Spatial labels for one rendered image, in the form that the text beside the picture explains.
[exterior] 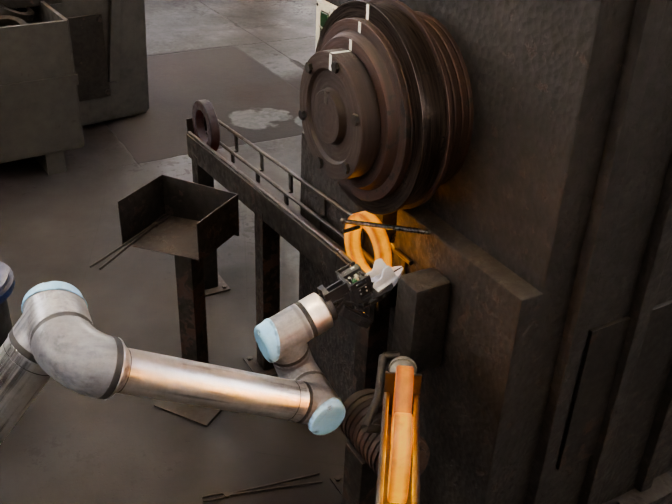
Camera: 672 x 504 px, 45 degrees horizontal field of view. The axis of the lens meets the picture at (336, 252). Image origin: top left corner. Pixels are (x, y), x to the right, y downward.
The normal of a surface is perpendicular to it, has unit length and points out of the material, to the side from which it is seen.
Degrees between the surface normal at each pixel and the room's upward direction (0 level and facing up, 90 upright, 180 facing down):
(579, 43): 90
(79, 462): 0
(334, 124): 90
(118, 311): 0
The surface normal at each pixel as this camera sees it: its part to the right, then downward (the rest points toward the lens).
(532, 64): -0.87, 0.22
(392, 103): 0.01, 0.12
